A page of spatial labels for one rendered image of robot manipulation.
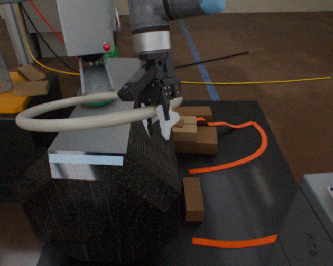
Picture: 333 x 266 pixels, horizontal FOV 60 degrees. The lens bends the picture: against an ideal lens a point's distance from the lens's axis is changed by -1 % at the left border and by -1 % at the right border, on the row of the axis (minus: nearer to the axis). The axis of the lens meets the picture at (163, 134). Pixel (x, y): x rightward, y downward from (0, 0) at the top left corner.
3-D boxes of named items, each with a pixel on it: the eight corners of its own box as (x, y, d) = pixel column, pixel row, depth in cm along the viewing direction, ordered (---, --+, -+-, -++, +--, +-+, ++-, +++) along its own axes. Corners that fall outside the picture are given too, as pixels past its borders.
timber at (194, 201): (203, 221, 197) (204, 210, 189) (185, 221, 196) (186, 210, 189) (197, 188, 220) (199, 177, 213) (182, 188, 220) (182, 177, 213)
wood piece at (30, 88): (14, 96, 179) (12, 89, 176) (18, 89, 187) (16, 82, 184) (47, 94, 181) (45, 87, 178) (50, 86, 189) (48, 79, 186)
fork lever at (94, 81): (71, 46, 162) (69, 37, 159) (105, 42, 166) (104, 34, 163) (74, 105, 108) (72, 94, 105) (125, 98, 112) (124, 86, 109)
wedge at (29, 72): (18, 74, 203) (16, 68, 200) (31, 69, 209) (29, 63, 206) (33, 83, 193) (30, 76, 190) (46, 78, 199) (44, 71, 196)
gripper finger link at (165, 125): (187, 133, 73) (178, 98, 72) (171, 140, 69) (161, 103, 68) (179, 135, 76) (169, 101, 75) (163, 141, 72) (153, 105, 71)
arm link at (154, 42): (149, 31, 62) (122, 37, 69) (151, 54, 64) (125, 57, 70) (177, 30, 68) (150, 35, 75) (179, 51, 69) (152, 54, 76)
